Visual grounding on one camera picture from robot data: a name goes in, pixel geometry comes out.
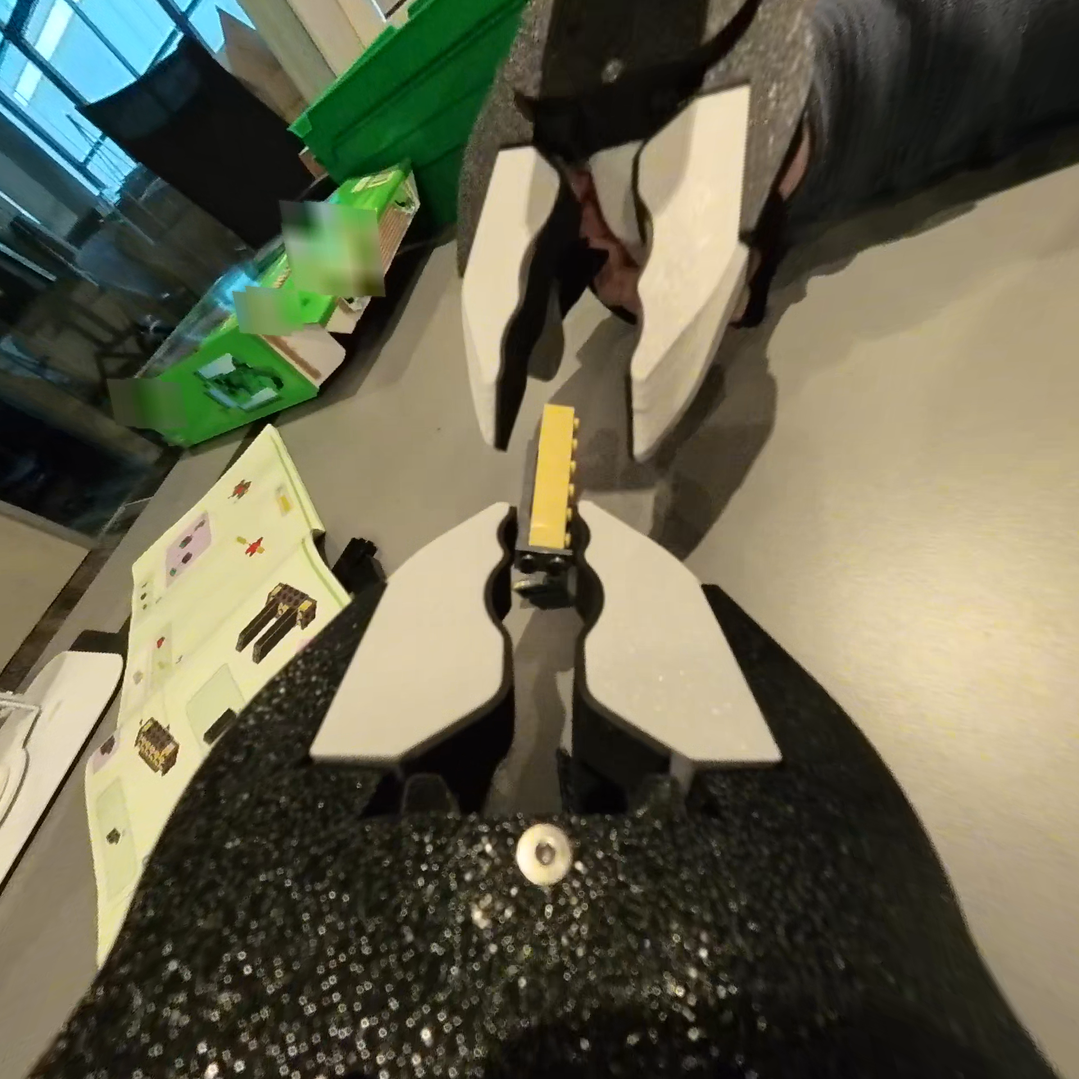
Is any green toy set box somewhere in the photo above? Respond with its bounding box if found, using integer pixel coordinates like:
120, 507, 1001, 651
108, 162, 420, 450

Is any black chair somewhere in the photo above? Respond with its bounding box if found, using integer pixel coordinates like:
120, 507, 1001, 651
78, 40, 315, 250

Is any yellow toy brick plate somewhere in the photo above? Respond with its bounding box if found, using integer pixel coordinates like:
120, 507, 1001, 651
524, 403, 588, 551

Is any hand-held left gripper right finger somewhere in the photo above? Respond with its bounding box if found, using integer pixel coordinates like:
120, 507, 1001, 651
573, 501, 785, 800

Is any pale green instruction booklet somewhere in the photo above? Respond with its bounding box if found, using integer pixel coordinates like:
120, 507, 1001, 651
84, 424, 355, 966

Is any tiny black toy brick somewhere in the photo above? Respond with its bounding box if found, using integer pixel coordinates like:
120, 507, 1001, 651
331, 538, 382, 593

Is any person's right hand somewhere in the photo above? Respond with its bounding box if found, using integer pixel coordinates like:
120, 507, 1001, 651
563, 164, 654, 321

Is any grey desk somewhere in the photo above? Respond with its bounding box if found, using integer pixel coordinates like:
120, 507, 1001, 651
0, 164, 1079, 1079

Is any white flat tray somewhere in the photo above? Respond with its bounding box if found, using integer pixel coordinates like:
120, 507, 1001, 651
0, 649, 125, 886

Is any window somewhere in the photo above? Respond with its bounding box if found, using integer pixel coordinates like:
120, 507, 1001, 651
0, 0, 199, 199

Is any green plastic bin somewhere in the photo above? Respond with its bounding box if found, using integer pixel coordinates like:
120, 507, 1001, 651
289, 0, 528, 230

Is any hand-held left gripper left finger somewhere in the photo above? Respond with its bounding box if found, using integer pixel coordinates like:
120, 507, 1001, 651
307, 501, 517, 770

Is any person's right forearm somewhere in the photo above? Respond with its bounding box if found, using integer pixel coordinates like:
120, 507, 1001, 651
792, 0, 1079, 246

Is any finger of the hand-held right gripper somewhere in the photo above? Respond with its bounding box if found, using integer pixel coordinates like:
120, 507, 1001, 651
628, 84, 753, 465
460, 146, 590, 450

